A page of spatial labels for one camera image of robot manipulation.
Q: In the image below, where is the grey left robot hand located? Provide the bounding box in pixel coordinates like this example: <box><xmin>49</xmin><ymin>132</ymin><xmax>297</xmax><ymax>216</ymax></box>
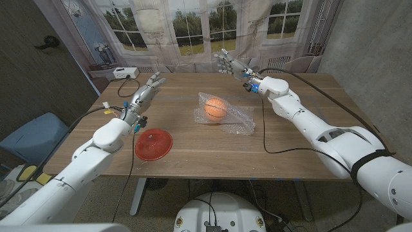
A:
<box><xmin>121</xmin><ymin>72</ymin><xmax>167</xmax><ymax>127</ymax></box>

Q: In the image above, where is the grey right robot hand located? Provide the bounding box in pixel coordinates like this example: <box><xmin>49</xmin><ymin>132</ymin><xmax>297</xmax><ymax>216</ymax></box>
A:
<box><xmin>214</xmin><ymin>48</ymin><xmax>263</xmax><ymax>86</ymax></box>

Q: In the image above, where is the orange mini basketball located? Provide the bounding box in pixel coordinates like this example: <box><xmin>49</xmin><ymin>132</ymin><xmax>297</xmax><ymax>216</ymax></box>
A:
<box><xmin>203</xmin><ymin>97</ymin><xmax>229</xmax><ymax>122</ymax></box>

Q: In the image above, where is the clear bubble wrap sheet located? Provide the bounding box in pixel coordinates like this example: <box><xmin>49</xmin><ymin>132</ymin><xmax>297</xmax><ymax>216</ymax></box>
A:
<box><xmin>193</xmin><ymin>92</ymin><xmax>257</xmax><ymax>136</ymax></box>

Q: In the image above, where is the red plastic plate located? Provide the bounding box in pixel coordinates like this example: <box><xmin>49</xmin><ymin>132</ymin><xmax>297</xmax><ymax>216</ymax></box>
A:
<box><xmin>135</xmin><ymin>128</ymin><xmax>174</xmax><ymax>162</ymax></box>

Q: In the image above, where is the white power strip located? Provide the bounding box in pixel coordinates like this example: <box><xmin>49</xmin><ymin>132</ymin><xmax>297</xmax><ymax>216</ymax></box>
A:
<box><xmin>113</xmin><ymin>66</ymin><xmax>140</xmax><ymax>80</ymax></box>

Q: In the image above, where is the printed window backdrop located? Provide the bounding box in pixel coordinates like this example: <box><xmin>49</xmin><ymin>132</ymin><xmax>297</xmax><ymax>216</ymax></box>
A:
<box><xmin>33</xmin><ymin>0</ymin><xmax>344</xmax><ymax>94</ymax></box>

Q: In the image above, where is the white table leg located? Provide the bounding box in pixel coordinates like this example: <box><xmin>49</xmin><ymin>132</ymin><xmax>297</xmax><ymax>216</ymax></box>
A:
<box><xmin>129</xmin><ymin>177</ymin><xmax>148</xmax><ymax>217</ymax></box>

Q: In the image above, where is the dark brown door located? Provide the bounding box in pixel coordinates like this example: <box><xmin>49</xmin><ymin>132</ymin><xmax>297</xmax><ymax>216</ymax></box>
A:
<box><xmin>0</xmin><ymin>0</ymin><xmax>100</xmax><ymax>168</ymax></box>

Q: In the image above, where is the blue plastic stool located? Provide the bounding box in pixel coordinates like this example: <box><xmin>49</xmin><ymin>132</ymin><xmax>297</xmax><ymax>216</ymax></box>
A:
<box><xmin>0</xmin><ymin>112</ymin><xmax>72</xmax><ymax>165</ymax></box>

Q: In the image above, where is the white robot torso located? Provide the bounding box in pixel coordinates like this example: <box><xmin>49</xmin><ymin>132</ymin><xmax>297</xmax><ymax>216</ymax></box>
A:
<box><xmin>173</xmin><ymin>192</ymin><xmax>267</xmax><ymax>232</ymax></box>

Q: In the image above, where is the grey table leg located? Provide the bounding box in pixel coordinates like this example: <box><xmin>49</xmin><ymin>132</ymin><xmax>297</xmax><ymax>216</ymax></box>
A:
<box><xmin>292</xmin><ymin>180</ymin><xmax>314</xmax><ymax>222</ymax></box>

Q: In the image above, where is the black floor power box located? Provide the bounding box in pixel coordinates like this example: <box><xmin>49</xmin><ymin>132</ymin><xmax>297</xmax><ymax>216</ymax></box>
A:
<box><xmin>267</xmin><ymin>220</ymin><xmax>295</xmax><ymax>232</ymax></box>

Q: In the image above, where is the black power strip cord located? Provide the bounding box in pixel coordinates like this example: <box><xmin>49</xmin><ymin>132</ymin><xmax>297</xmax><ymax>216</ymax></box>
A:
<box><xmin>117</xmin><ymin>76</ymin><xmax>141</xmax><ymax>99</ymax></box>

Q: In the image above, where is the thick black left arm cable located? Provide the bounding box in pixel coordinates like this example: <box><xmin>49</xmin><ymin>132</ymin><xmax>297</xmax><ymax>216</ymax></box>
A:
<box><xmin>0</xmin><ymin>106</ymin><xmax>126</xmax><ymax>209</ymax></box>

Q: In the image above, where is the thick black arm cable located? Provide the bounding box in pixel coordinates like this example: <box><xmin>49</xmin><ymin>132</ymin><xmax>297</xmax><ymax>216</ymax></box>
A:
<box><xmin>258</xmin><ymin>67</ymin><xmax>392</xmax><ymax>154</ymax></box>
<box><xmin>0</xmin><ymin>106</ymin><xmax>126</xmax><ymax>209</ymax></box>

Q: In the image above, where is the thin black left wrist cable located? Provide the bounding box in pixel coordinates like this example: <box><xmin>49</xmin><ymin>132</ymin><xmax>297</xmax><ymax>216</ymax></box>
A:
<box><xmin>111</xmin><ymin>131</ymin><xmax>136</xmax><ymax>224</ymax></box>

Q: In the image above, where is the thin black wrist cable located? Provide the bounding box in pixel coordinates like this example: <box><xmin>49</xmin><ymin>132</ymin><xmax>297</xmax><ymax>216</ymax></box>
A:
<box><xmin>111</xmin><ymin>131</ymin><xmax>136</xmax><ymax>224</ymax></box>
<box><xmin>261</xmin><ymin>92</ymin><xmax>364</xmax><ymax>232</ymax></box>

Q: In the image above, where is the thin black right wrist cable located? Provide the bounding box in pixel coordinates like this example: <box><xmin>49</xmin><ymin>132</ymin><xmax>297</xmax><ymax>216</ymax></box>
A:
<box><xmin>261</xmin><ymin>92</ymin><xmax>364</xmax><ymax>232</ymax></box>

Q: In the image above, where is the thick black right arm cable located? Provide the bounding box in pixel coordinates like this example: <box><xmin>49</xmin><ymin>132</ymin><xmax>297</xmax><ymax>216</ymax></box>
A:
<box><xmin>258</xmin><ymin>67</ymin><xmax>392</xmax><ymax>154</ymax></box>

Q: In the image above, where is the black door handle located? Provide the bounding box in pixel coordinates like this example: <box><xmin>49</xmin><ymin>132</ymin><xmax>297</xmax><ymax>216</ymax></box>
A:
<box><xmin>34</xmin><ymin>35</ymin><xmax>61</xmax><ymax>50</ymax></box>

